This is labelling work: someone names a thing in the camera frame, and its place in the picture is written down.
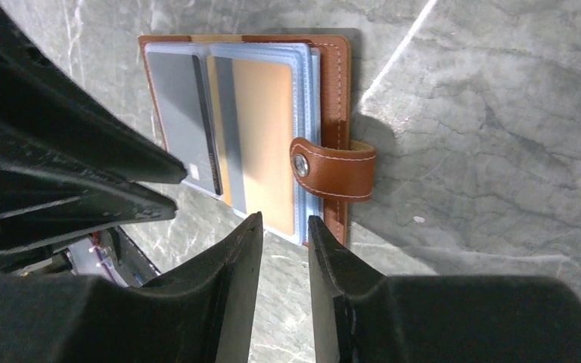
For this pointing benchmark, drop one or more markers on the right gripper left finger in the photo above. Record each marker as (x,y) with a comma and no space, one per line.
(201,311)

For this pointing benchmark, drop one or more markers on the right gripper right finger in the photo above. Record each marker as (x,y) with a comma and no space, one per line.
(361,315)

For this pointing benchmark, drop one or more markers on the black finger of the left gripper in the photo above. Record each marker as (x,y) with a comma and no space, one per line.
(46,205)
(37,98)

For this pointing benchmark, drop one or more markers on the black credit card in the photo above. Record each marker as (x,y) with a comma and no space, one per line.
(180,89)

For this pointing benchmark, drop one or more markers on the brown leather card holder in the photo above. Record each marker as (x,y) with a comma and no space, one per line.
(335,92)

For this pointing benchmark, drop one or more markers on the gold credit card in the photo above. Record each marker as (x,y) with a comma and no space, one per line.
(254,102)

